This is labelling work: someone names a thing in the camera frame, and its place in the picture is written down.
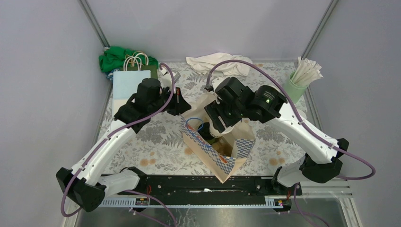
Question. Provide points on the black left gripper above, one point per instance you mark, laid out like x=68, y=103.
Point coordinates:
x=180, y=106

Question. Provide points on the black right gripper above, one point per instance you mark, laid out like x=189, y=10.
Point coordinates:
x=214, y=109

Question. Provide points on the green paper coffee cup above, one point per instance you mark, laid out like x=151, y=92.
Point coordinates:
x=203, y=130

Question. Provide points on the blue checkered paper bag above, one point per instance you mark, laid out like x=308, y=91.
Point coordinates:
x=223, y=154

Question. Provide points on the white paper coffee cup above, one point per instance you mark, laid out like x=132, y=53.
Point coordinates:
x=216, y=133

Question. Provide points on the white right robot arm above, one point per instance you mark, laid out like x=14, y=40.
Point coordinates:
x=321, y=162

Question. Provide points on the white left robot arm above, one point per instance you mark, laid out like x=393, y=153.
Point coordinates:
x=83, y=183

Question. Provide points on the floral tablecloth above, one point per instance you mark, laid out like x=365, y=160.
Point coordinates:
x=159, y=149

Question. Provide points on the white cloth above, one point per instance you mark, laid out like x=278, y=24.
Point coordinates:
x=204, y=64

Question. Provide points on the light blue paper bag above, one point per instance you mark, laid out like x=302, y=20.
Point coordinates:
x=125, y=83

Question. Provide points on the green straw holder cup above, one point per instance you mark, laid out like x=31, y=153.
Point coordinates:
x=294, y=91

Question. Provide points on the stack of white lids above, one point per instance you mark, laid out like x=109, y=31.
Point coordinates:
x=302, y=114

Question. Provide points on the bundle of white wrapped straws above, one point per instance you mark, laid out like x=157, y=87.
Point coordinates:
x=306, y=72

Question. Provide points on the green cloth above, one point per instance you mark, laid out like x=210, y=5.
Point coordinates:
x=113, y=57

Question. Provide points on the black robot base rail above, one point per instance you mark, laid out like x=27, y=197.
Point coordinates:
x=208, y=190

